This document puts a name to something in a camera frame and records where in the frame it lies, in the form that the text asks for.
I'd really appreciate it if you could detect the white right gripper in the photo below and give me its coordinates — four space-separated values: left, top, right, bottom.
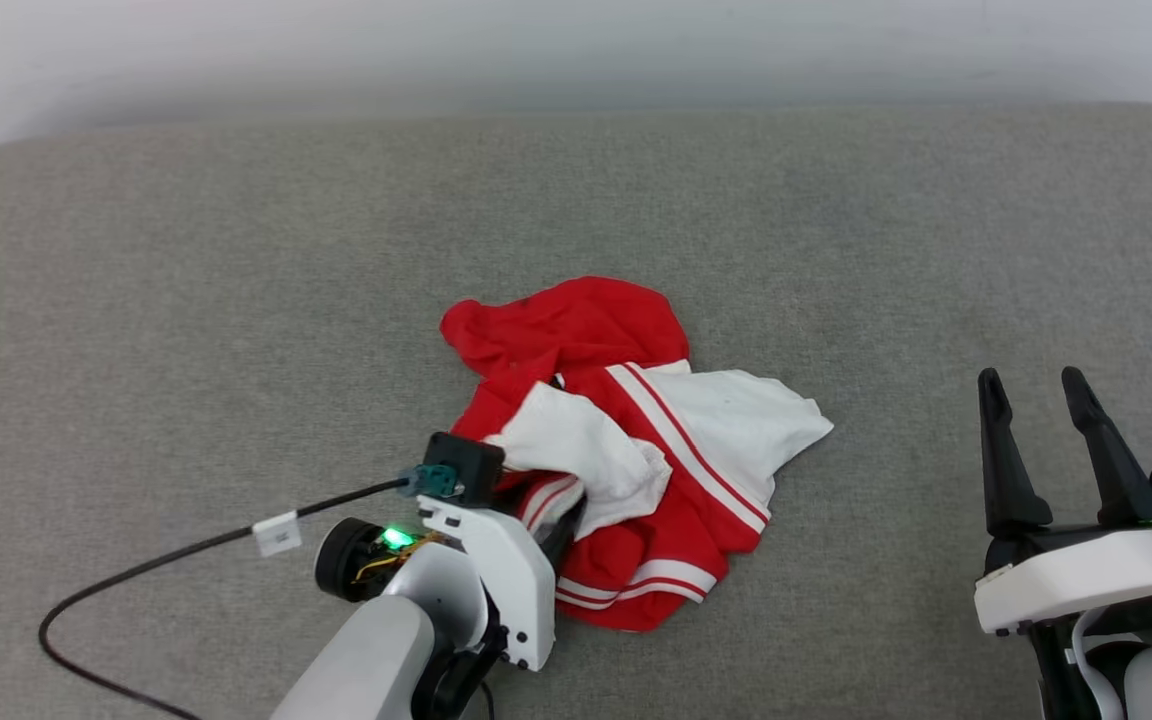
973 365 1152 637

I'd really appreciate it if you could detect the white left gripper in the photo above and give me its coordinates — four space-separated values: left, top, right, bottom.
417 485 588 672

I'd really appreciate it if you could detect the red and white garment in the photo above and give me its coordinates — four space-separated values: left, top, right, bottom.
439 277 834 634

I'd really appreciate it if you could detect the white cable label tag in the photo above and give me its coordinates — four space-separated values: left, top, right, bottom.
252 511 303 558

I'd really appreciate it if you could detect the black left camera cable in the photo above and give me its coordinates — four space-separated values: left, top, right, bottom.
38 464 463 720

